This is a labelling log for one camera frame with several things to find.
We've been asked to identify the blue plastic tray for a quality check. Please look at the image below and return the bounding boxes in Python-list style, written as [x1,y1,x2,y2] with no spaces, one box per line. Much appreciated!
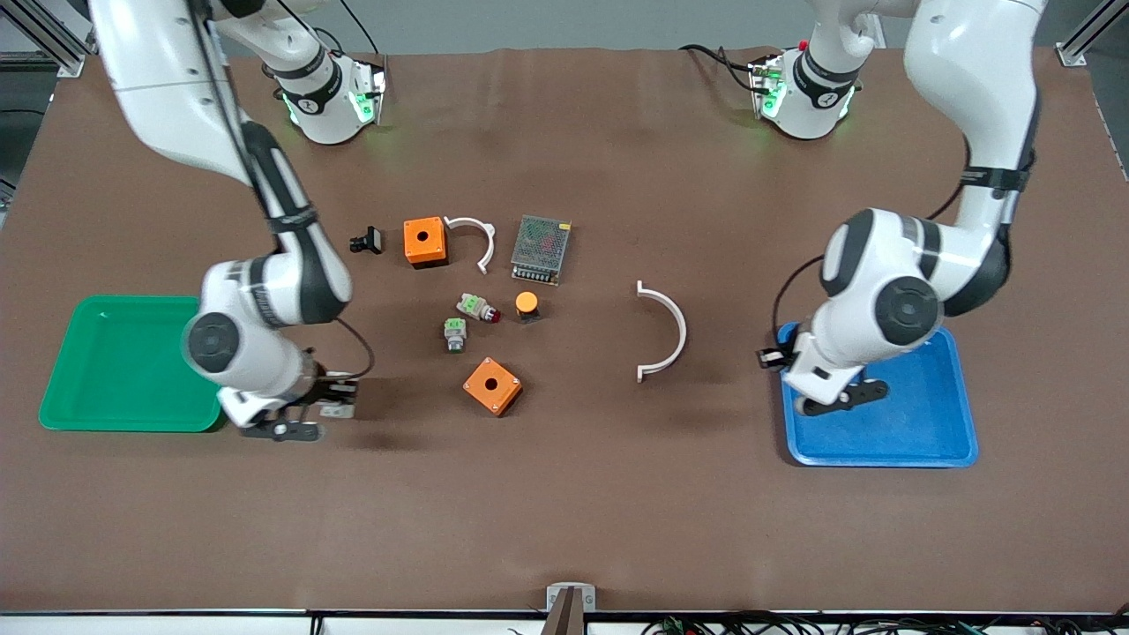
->
[776,322,980,468]

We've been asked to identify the large white pipe clamp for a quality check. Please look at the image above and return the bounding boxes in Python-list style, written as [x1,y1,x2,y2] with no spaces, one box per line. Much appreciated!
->
[635,280,688,384]

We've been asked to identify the green plastic tray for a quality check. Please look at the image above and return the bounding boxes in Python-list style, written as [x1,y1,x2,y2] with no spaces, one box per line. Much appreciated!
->
[38,295,226,433]

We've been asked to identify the orange black push-button box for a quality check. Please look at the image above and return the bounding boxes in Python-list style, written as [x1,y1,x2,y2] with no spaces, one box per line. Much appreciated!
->
[462,356,523,417]
[403,217,449,269]

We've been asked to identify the small white pipe clamp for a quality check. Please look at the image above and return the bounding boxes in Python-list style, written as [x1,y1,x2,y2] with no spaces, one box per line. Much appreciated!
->
[444,215,496,276]

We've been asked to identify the metal mesh power supply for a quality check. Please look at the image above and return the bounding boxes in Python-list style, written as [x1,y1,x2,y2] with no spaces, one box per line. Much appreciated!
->
[510,214,572,287]

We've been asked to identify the red-capped pushbutton switch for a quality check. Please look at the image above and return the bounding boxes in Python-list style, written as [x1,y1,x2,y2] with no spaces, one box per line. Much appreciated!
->
[455,293,502,324]

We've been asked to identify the black floor cable bundle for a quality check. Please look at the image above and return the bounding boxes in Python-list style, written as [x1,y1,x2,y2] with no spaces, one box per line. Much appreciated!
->
[639,607,1129,635]

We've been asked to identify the grey metal table bracket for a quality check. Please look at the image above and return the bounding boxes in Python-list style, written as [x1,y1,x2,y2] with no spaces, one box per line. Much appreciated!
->
[540,582,597,635]

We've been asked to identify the black left arm base cable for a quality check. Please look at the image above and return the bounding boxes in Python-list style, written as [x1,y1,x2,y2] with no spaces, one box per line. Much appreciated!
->
[679,44,759,89]

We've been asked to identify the black arm base cable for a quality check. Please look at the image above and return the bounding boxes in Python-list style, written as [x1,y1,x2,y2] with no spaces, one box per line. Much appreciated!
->
[679,44,759,89]
[313,0,382,58]

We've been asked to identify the black right arm base cable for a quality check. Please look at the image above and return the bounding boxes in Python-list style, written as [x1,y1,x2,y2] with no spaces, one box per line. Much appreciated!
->
[313,0,382,58]

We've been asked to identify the aluminium frame profile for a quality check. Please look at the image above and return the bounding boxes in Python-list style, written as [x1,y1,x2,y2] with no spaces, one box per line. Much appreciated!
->
[1056,0,1129,68]
[0,0,93,78]

